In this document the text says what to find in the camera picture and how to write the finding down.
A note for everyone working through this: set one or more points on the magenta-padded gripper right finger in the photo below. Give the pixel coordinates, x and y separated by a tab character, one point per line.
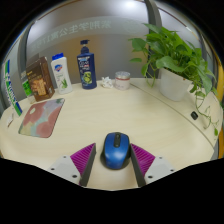
144	161

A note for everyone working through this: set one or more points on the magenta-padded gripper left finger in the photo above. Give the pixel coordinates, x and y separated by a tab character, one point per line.
82	160

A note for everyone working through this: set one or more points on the blue and black computer mouse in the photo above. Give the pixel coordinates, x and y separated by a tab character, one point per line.
116	151

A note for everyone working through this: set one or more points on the pastel floral print mouse pad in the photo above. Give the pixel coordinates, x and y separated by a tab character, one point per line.
41	118

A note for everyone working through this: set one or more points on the small black desk socket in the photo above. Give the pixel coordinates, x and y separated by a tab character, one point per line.
194	115

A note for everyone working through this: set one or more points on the green plant in white pot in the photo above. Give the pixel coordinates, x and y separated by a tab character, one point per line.
173	85

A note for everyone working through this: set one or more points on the crumpled white tissue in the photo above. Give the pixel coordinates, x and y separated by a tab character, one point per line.
107	82

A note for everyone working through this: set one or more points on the small white jar pink lid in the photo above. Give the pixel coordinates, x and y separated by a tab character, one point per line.
122	81

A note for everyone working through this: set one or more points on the small white patterned packet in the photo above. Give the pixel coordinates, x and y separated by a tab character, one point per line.
10	120

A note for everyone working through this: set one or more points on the white bottle with blue cap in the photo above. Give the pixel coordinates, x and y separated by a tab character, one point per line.
62	75

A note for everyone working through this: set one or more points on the brown cracker box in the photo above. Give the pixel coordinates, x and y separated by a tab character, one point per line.
40	81

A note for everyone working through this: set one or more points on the dark blue pump bottle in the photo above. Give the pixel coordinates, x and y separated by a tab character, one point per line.
87	70

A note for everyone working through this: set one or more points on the clear bottle with green label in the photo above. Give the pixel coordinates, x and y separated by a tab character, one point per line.
26	88

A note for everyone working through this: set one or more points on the white green blue shuttlecock tube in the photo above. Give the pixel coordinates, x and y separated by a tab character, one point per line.
11	91

